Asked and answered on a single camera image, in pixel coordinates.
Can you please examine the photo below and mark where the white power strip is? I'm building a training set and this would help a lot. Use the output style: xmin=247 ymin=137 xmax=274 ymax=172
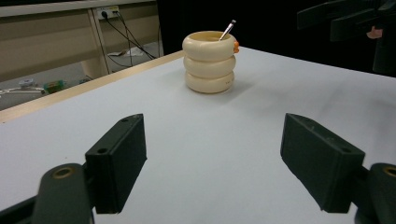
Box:
xmin=96 ymin=6 xmax=120 ymax=21

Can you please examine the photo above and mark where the dark curtain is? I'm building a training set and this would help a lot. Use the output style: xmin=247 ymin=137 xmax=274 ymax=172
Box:
xmin=157 ymin=0 xmax=396 ymax=77

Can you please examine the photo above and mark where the white table sheet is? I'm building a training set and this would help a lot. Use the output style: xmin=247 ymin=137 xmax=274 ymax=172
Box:
xmin=0 ymin=46 xmax=396 ymax=224

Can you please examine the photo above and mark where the white paper scrap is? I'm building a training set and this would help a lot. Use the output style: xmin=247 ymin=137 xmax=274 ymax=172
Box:
xmin=106 ymin=46 xmax=146 ymax=59

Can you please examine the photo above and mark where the green and blue package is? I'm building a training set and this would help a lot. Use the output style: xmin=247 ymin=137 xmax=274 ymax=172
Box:
xmin=43 ymin=79 xmax=67 ymax=94

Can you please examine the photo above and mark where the cream ringed pen holder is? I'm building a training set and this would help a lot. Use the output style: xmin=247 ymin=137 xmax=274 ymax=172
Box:
xmin=181 ymin=30 xmax=240 ymax=94

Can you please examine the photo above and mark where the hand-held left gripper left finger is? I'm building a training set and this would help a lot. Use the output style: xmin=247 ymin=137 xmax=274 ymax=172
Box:
xmin=84 ymin=113 xmax=148 ymax=215

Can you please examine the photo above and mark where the bundle of black cables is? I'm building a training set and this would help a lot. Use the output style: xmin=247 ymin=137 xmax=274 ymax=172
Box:
xmin=104 ymin=11 xmax=163 ymax=68

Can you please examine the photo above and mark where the beige wooden shelf unit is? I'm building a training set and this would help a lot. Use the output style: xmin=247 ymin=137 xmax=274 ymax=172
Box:
xmin=0 ymin=0 xmax=163 ymax=83

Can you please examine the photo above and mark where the thin black pen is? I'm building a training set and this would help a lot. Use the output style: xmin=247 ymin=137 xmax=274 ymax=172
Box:
xmin=219 ymin=19 xmax=237 ymax=41

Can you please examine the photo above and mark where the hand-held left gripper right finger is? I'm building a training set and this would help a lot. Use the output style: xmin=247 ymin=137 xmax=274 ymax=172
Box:
xmin=279 ymin=112 xmax=366 ymax=214

